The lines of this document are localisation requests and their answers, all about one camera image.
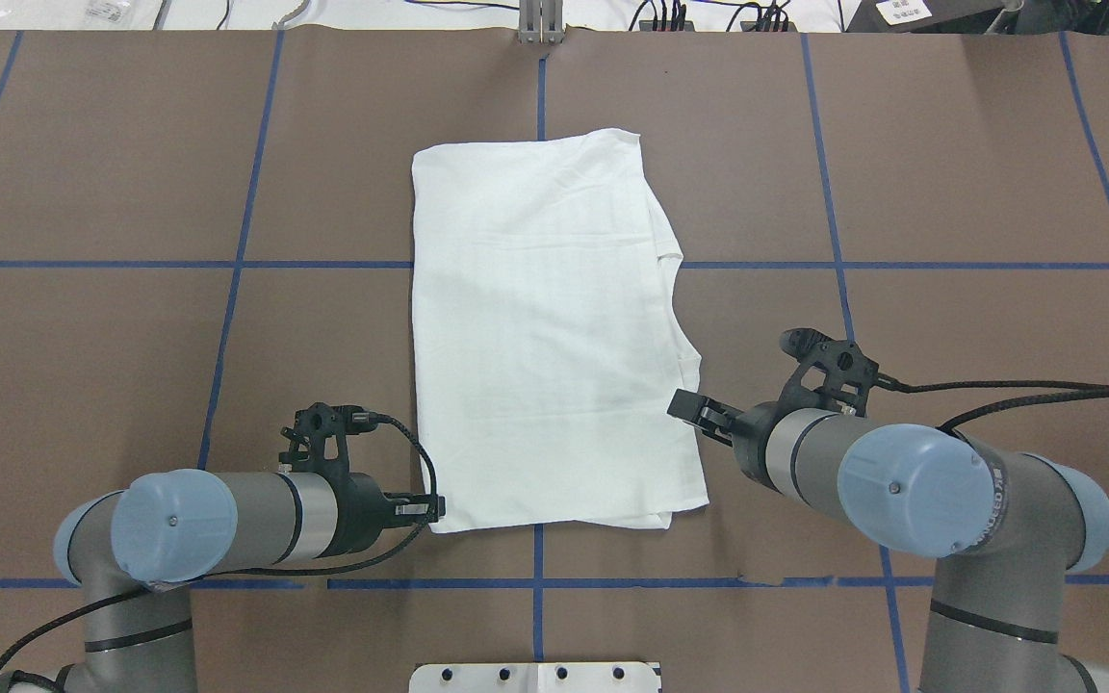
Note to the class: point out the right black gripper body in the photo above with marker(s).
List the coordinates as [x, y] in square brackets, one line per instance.
[753, 434]

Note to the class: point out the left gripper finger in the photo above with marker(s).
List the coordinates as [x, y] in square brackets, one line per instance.
[417, 509]

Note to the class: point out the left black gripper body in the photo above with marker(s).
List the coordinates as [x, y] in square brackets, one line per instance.
[360, 507]

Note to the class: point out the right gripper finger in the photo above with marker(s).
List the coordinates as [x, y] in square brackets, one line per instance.
[714, 419]

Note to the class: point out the white printed t-shirt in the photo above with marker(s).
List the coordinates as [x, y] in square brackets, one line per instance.
[545, 339]

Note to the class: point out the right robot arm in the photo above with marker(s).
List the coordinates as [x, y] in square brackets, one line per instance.
[1005, 529]

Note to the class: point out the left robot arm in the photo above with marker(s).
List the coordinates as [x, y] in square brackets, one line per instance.
[136, 553]

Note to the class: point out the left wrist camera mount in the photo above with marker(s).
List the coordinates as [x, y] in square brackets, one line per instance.
[318, 438]

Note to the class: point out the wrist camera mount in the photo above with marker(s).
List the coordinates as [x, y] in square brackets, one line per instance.
[318, 438]
[831, 375]

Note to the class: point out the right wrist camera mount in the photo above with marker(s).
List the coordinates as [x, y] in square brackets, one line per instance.
[831, 375]

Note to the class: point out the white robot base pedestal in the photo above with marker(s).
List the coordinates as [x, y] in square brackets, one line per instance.
[566, 676]

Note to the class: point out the aluminium frame post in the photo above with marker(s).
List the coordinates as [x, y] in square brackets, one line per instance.
[541, 22]

